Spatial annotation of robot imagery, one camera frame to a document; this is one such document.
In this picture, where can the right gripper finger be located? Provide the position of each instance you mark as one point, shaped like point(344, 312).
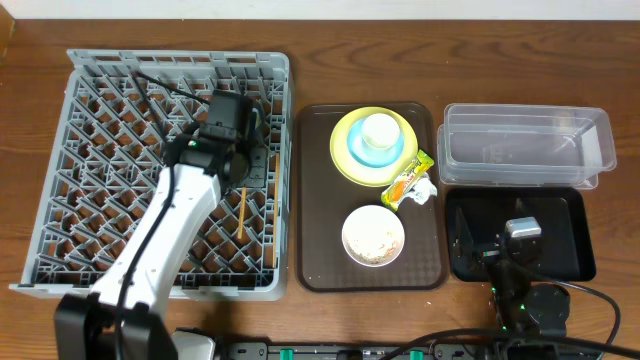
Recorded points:
point(522, 208)
point(463, 242)

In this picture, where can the green yellow snack wrapper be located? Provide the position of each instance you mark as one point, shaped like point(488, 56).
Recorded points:
point(397, 192)

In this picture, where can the wooden chopstick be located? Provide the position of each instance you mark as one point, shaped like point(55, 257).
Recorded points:
point(242, 212)
point(275, 211)

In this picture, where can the brown serving tray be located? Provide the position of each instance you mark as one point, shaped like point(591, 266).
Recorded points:
point(325, 198)

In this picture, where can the yellow plate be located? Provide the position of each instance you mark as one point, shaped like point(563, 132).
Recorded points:
point(358, 172)

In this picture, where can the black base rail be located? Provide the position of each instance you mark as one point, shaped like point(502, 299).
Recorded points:
point(432, 351)

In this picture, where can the cream white cup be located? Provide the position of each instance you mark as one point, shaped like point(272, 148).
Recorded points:
point(380, 131)

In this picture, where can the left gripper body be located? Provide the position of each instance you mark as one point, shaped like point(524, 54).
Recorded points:
point(257, 163)

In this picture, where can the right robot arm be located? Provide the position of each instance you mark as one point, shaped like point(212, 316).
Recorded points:
point(523, 303)

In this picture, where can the white tissue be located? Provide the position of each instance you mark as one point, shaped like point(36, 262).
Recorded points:
point(422, 190)

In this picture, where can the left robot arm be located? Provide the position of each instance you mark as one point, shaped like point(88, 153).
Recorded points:
point(123, 316)

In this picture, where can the light blue bowl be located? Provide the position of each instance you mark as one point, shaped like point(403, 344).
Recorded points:
point(368, 156)

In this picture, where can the black tray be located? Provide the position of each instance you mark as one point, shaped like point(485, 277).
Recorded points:
point(566, 242)

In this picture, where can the grey plastic dish rack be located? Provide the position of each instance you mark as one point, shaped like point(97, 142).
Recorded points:
point(120, 107)

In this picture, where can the white bowl with food residue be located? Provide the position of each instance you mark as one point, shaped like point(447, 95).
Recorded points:
point(373, 236)

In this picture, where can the clear plastic bin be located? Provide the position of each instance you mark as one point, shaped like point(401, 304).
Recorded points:
point(500, 145)

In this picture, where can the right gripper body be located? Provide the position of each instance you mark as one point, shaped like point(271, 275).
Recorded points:
point(491, 255)

